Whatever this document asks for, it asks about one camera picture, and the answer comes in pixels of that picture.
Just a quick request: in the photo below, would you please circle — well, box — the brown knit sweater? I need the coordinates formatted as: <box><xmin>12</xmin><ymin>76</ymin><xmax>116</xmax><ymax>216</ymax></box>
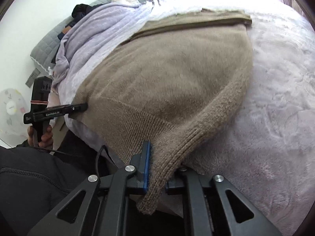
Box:
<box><xmin>73</xmin><ymin>9</ymin><xmax>253</xmax><ymax>214</ymax></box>

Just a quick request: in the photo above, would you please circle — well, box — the person black clothing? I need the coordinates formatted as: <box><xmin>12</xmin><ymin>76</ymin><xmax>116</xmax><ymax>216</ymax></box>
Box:
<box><xmin>1</xmin><ymin>131</ymin><xmax>117</xmax><ymax>235</ymax></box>

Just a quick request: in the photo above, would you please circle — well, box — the dark clothes pile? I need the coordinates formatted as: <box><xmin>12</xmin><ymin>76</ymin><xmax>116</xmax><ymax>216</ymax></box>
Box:
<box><xmin>58</xmin><ymin>4</ymin><xmax>101</xmax><ymax>40</ymax></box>

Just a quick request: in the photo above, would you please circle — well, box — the person left hand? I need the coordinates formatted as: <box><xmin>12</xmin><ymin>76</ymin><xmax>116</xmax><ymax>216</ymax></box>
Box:
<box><xmin>27</xmin><ymin>125</ymin><xmax>53</xmax><ymax>149</ymax></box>

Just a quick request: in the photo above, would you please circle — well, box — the white standing fan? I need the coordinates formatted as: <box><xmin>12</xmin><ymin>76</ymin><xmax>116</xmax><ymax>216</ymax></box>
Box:
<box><xmin>1</xmin><ymin>88</ymin><xmax>29</xmax><ymax>138</ymax></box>

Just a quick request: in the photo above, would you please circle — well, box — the grey padded headboard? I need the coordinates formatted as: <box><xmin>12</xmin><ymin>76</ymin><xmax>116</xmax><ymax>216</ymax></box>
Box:
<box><xmin>30</xmin><ymin>0</ymin><xmax>147</xmax><ymax>74</ymax></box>

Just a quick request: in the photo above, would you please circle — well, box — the lavender embossed bedspread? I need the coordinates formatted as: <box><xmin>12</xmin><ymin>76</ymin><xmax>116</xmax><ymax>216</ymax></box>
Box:
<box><xmin>56</xmin><ymin>0</ymin><xmax>315</xmax><ymax>234</ymax></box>

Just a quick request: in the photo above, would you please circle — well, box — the purple fleece blanket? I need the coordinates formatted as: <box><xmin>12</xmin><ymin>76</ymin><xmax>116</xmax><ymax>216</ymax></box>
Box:
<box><xmin>51</xmin><ymin>0</ymin><xmax>166</xmax><ymax>86</ymax></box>

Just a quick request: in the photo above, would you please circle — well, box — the grey wall switch panel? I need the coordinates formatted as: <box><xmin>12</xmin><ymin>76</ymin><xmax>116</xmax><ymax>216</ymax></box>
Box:
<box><xmin>25</xmin><ymin>68</ymin><xmax>41</xmax><ymax>88</ymax></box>

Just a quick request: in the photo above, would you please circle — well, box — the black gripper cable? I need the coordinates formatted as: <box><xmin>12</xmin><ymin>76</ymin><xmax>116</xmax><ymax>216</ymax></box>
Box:
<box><xmin>31</xmin><ymin>144</ymin><xmax>124</xmax><ymax>170</ymax></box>

